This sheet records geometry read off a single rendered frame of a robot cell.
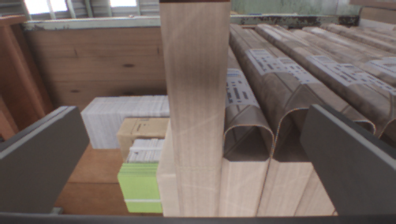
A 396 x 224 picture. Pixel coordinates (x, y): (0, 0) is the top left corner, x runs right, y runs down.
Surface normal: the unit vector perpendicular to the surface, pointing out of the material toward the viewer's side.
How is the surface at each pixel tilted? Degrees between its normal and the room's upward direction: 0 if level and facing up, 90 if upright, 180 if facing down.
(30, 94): 90
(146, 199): 90
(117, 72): 90
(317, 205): 90
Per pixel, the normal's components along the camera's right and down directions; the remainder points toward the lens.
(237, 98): -0.02, -0.85
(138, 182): -0.01, 0.51
